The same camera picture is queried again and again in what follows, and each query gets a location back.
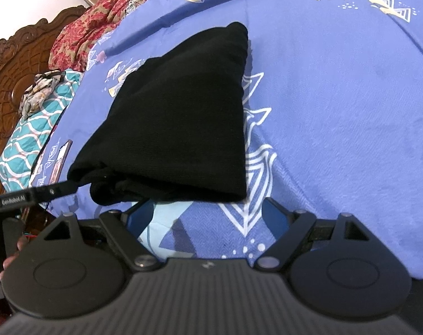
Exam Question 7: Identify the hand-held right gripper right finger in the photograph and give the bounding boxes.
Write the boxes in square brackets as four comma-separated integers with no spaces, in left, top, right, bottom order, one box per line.
[255,197,372,272]

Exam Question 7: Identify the crumpled patterned cloth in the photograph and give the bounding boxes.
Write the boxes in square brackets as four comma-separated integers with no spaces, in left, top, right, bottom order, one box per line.
[19,70,67,117]

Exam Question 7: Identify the person's left hand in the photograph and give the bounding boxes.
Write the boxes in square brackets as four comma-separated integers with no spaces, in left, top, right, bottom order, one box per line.
[1,234,35,273]

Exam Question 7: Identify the black pants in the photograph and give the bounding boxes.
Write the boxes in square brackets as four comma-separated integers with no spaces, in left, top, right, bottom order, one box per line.
[68,21,250,206]

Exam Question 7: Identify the carved wooden headboard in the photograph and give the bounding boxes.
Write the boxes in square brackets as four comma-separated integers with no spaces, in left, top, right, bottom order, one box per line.
[0,5,91,196]

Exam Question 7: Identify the teal patterned pillow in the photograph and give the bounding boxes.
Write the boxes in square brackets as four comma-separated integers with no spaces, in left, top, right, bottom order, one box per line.
[0,69,84,196]

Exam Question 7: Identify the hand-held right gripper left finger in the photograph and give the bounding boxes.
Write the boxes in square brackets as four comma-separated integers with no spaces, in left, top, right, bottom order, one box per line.
[42,199,160,272]

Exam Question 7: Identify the blue printed bed sheet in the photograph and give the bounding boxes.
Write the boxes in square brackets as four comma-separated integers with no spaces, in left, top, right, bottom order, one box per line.
[30,0,423,280]

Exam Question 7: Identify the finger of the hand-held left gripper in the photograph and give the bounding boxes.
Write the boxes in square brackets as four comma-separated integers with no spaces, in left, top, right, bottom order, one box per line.
[34,180,80,203]

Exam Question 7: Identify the red floral cloth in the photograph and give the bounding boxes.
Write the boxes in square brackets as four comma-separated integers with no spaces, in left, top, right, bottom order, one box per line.
[48,0,184,73]

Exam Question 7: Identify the smartphone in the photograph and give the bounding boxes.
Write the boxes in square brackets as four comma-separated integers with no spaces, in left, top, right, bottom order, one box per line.
[47,140,73,186]

